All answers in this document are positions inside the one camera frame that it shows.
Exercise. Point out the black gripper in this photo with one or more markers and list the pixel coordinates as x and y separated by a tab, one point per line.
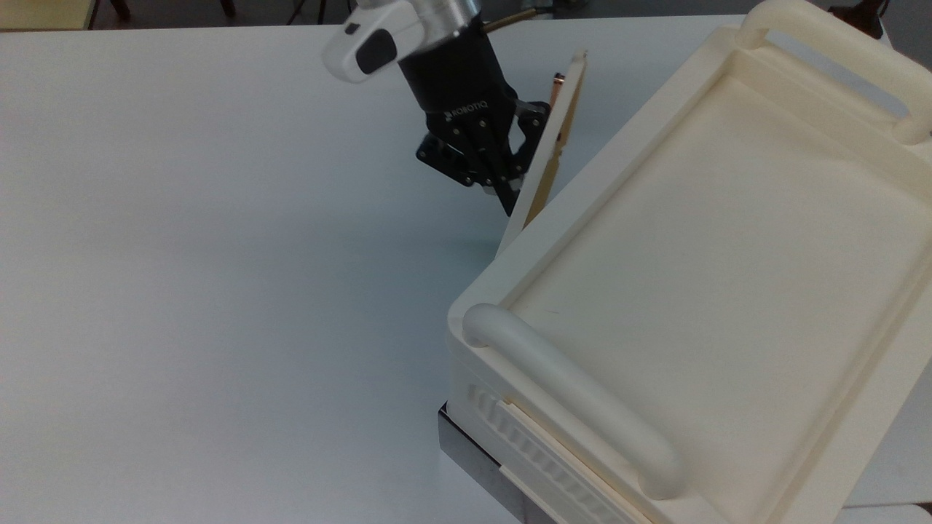
459	84

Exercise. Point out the cream cabinet door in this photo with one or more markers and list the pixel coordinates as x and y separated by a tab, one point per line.
545	153

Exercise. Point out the cream plastic cabinet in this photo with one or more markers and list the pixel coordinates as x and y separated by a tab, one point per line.
713	276

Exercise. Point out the black chair leg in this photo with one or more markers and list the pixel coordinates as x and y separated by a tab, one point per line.
120	7
228	6

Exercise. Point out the black stand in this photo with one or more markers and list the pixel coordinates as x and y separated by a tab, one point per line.
859	13

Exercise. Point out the yellow wooden table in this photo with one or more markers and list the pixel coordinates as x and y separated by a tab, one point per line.
44	13

